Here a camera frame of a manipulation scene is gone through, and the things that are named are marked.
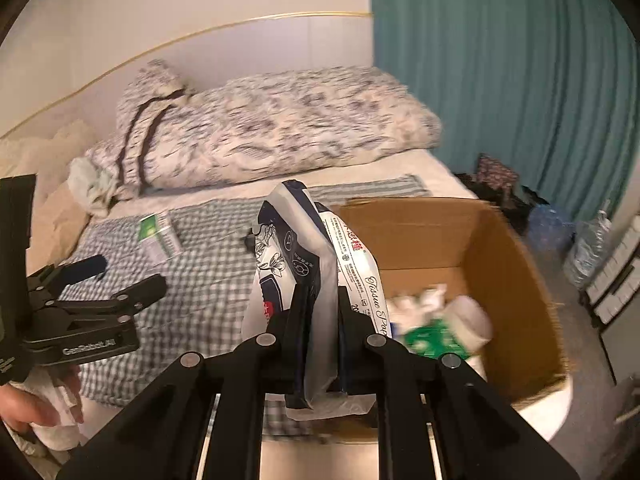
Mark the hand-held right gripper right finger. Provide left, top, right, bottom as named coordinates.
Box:
left=337, top=285, right=581, bottom=480

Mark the white and navy tissue pack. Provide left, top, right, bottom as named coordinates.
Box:
left=241, top=180, right=388, bottom=421

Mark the floral print bag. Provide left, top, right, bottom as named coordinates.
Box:
left=472, top=154, right=521, bottom=196

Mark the white crumpled cloth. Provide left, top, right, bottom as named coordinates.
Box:
left=10, top=372, right=88, bottom=453

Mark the large clear water jug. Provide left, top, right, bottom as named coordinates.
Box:
left=562, top=200, right=615, bottom=288

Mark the white plastic bottle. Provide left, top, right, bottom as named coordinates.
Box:
left=445, top=295, right=493, bottom=356

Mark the white headboard gold trim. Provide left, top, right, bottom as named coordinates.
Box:
left=0, top=10, right=373, bottom=141

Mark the floral duvet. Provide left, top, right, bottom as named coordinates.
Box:
left=85, top=59, right=443, bottom=201

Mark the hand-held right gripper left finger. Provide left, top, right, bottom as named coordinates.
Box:
left=55, top=285, right=312, bottom=480

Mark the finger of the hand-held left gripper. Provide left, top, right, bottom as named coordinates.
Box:
left=27, top=255, right=107, bottom=293
left=50, top=274, right=168, bottom=323

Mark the teal curtain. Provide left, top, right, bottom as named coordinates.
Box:
left=369, top=0, right=640, bottom=233

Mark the cardboard box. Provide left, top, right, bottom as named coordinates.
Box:
left=265, top=197, right=571, bottom=443

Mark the white tissue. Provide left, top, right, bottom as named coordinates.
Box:
left=390, top=282, right=448, bottom=326

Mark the wrapped pack of water bottles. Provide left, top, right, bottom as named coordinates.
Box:
left=527, top=205, right=576, bottom=252

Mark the green foil packet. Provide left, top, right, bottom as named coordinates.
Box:
left=402, top=317, right=471, bottom=361

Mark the white slatted rack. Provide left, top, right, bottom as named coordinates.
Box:
left=585, top=225, right=640, bottom=326

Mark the pale green cloth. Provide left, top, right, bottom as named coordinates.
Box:
left=67, top=156, right=118, bottom=216

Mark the dark clothes pile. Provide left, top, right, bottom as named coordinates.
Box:
left=455, top=172, right=533, bottom=235

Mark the green and white medicine box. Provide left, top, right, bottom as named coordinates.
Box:
left=137, top=212, right=183, bottom=261

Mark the beige quilted cushion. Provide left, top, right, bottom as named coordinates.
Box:
left=0, top=120, right=96, bottom=266

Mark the person's left hand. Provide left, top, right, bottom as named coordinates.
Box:
left=0, top=365, right=83, bottom=433

